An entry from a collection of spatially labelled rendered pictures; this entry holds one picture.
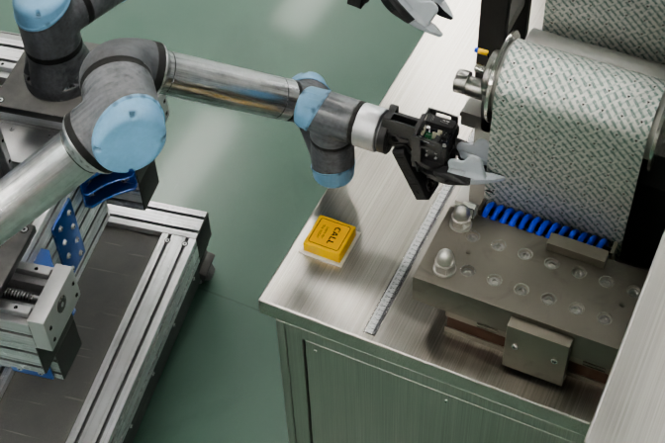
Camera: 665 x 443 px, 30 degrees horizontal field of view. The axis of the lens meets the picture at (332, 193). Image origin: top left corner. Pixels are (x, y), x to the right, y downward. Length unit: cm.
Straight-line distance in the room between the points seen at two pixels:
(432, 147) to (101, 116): 52
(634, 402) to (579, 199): 90
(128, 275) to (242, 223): 46
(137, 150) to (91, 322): 110
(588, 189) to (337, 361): 53
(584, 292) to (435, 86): 64
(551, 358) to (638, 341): 80
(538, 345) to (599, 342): 9
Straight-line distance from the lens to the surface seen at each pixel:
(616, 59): 203
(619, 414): 112
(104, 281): 305
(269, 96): 215
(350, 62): 379
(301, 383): 226
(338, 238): 214
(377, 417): 225
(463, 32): 255
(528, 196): 202
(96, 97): 194
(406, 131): 200
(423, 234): 218
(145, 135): 192
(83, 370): 291
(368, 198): 223
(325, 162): 212
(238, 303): 321
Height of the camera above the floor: 260
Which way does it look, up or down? 49 degrees down
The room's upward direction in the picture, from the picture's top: 2 degrees counter-clockwise
